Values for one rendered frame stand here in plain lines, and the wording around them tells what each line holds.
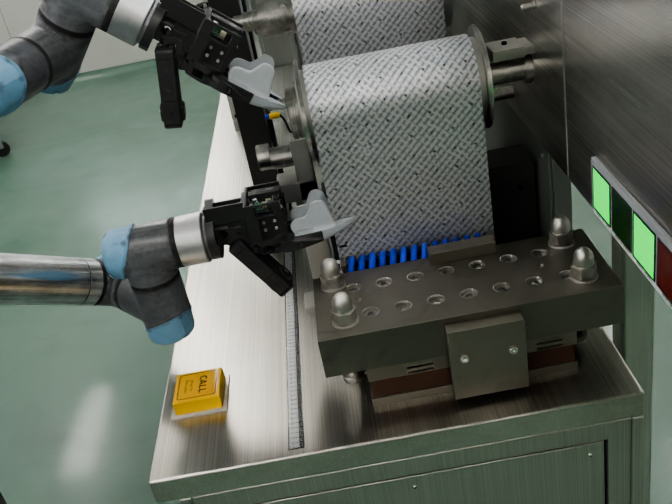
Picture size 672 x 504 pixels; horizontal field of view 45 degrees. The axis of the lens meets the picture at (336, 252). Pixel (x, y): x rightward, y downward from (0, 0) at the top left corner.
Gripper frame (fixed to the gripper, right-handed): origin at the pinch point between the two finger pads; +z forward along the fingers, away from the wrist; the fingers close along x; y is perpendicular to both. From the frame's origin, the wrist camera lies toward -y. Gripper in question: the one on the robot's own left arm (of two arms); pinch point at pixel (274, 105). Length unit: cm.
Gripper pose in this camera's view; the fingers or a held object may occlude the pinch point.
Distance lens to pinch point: 116.5
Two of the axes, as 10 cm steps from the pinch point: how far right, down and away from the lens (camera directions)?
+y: 5.0, -7.8, -3.9
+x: -0.7, -4.8, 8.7
